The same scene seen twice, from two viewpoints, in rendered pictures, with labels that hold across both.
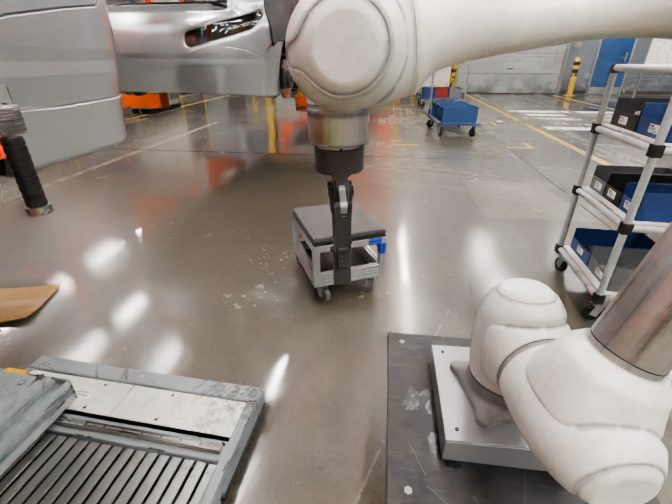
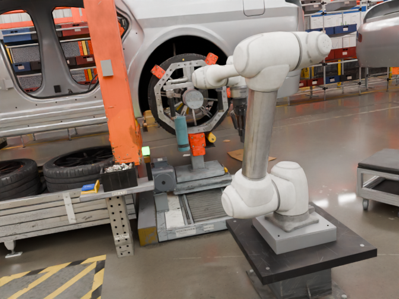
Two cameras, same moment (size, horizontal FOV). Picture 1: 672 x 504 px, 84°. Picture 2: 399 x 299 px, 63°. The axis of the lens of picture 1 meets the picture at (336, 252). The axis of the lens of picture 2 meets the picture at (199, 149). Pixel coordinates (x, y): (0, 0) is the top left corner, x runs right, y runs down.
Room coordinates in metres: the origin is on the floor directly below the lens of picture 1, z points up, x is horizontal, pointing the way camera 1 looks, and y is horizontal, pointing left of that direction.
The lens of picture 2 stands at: (-0.17, -1.55, 1.12)
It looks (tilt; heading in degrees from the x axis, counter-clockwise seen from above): 15 degrees down; 73
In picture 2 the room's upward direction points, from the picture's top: 7 degrees counter-clockwise
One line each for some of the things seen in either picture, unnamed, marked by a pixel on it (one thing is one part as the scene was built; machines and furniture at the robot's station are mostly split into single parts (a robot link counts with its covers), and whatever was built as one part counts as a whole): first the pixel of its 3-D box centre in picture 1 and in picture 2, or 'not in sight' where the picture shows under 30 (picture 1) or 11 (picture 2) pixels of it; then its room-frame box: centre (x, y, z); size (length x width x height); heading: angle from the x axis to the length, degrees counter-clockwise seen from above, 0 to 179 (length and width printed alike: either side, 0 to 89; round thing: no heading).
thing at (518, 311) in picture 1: (518, 334); (287, 186); (0.59, -0.37, 0.53); 0.18 x 0.16 x 0.22; 1
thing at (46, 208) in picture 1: (25, 174); (219, 101); (0.70, 0.59, 0.83); 0.04 x 0.04 x 0.16
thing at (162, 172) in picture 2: not in sight; (163, 181); (0.25, 0.81, 0.26); 0.42 x 0.18 x 0.35; 80
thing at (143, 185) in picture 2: not in sight; (118, 188); (-0.10, 0.38, 0.44); 0.43 x 0.17 x 0.03; 170
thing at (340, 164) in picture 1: (339, 175); (240, 106); (0.57, -0.01, 0.86); 0.08 x 0.07 x 0.09; 4
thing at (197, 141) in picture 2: not in sight; (196, 142); (0.58, 0.89, 0.48); 0.16 x 0.12 x 0.17; 80
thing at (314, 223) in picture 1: (337, 248); (398, 182); (1.68, -0.01, 0.17); 0.43 x 0.36 x 0.34; 19
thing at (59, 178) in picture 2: not in sight; (90, 170); (-0.26, 1.07, 0.39); 0.66 x 0.66 x 0.24
